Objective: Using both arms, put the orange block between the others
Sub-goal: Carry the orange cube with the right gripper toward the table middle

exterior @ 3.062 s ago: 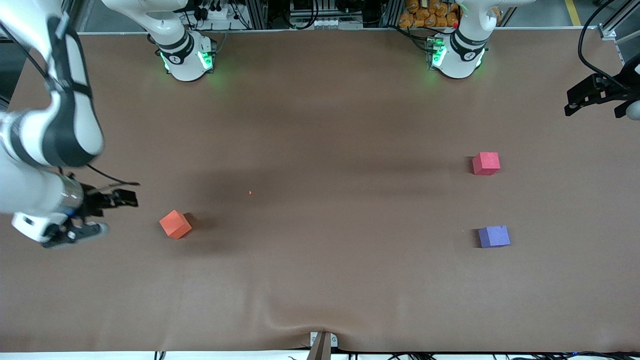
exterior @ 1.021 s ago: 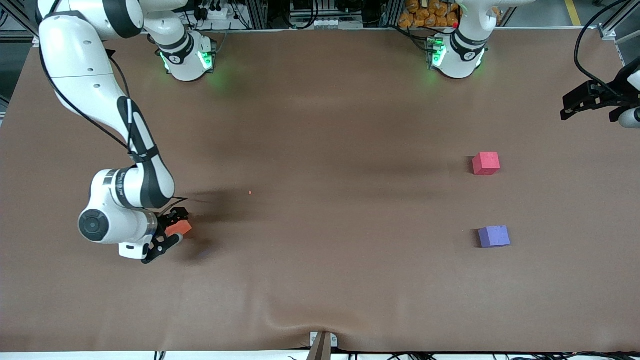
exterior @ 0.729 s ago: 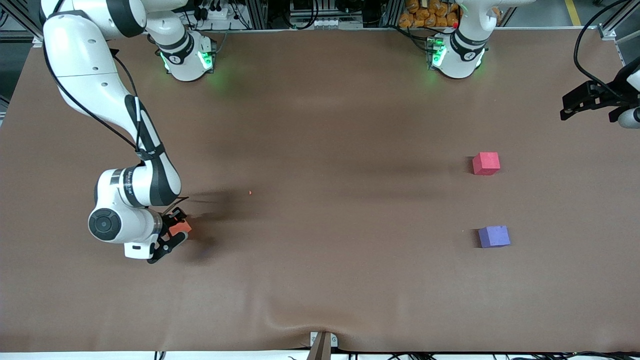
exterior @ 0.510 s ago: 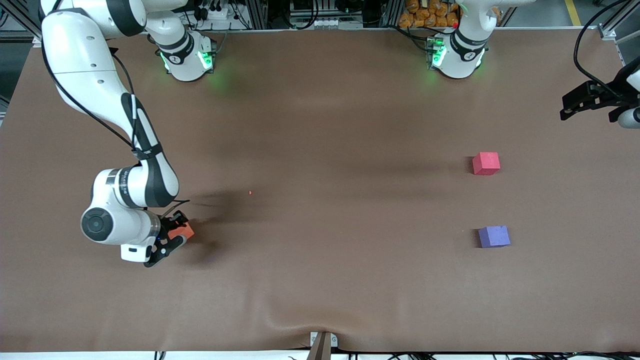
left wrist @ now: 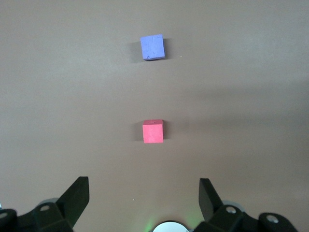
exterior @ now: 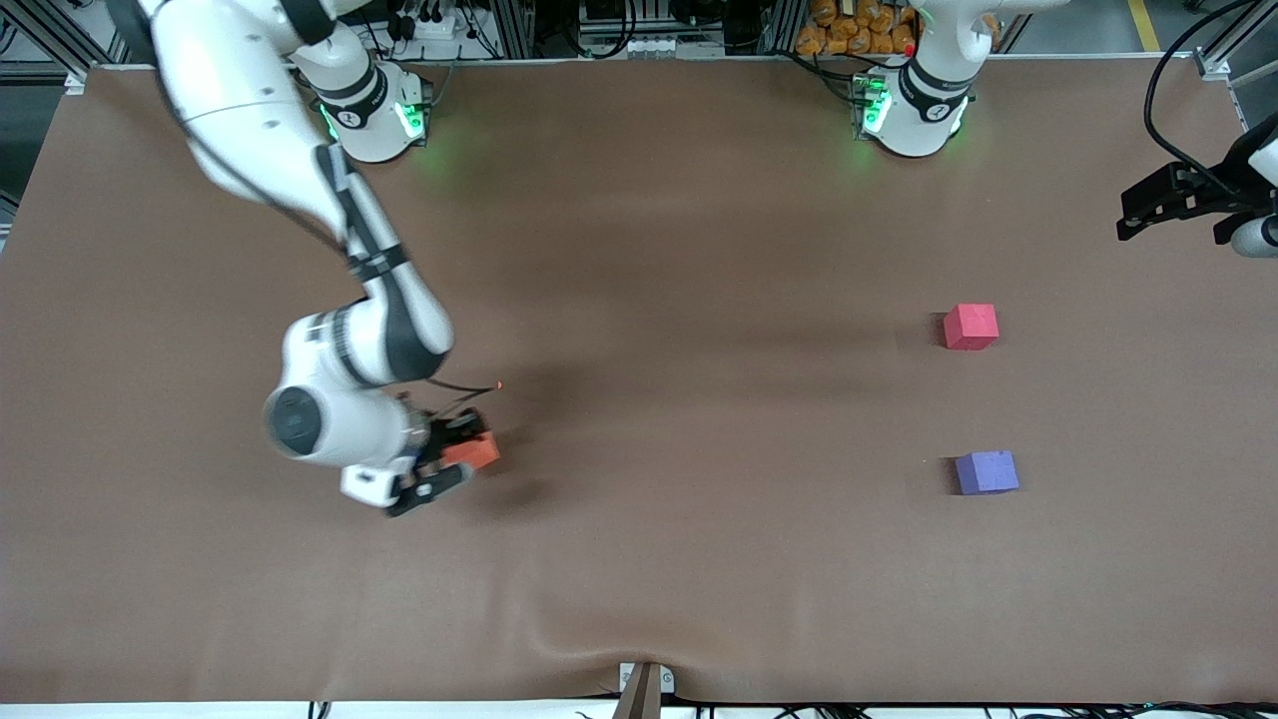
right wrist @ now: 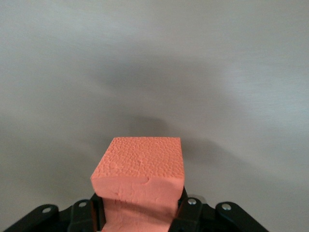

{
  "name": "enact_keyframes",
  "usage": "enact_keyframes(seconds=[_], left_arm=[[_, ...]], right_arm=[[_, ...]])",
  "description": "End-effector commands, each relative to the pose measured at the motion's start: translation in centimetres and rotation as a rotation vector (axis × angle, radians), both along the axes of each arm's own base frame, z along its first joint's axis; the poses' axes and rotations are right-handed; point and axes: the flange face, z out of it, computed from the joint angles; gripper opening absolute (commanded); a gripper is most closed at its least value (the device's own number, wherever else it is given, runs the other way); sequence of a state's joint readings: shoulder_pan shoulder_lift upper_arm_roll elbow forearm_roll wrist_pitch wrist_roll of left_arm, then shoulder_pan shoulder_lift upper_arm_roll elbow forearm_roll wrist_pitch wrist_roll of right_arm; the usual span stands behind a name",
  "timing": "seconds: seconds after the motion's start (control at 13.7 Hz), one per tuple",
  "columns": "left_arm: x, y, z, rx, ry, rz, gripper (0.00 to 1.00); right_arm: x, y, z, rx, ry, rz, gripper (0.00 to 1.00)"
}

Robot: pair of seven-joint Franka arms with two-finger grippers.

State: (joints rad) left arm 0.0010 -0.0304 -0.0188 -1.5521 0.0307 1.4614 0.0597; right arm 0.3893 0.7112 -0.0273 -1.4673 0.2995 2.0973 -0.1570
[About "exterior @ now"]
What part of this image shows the red foam block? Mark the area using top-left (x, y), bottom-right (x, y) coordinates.
top-left (943, 304), bottom-right (1000, 352)

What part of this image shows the purple foam block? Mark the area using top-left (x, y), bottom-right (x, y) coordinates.
top-left (954, 449), bottom-right (1021, 496)

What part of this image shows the diagonal aluminium profile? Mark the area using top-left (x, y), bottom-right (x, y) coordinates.
top-left (20, 0), bottom-right (91, 81)
top-left (1193, 0), bottom-right (1278, 81)

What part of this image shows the white connector row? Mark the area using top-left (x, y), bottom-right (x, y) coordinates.
top-left (597, 35), bottom-right (725, 58)

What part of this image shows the brown table mat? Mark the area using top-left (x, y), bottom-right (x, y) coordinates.
top-left (0, 55), bottom-right (1278, 705)

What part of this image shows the white power strip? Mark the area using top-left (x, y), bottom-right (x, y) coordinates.
top-left (394, 8), bottom-right (470, 43)

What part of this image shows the aluminium frame post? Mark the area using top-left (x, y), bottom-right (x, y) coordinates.
top-left (764, 0), bottom-right (805, 56)
top-left (494, 0), bottom-right (537, 61)

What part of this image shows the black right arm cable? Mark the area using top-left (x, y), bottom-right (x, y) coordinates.
top-left (105, 0), bottom-right (503, 395)

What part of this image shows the metal table clamp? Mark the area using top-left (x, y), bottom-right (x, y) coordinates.
top-left (617, 661), bottom-right (677, 719)

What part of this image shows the orange foam block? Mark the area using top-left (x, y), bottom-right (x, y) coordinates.
top-left (442, 430), bottom-right (501, 471)

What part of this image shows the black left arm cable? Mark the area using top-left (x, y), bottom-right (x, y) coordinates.
top-left (1143, 0), bottom-right (1259, 191)

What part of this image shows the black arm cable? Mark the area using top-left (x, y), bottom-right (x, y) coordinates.
top-left (1143, 0), bottom-right (1259, 191)
top-left (105, 0), bottom-right (503, 395)

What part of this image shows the bag of orange items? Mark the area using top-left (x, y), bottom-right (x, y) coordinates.
top-left (796, 0), bottom-right (918, 58)

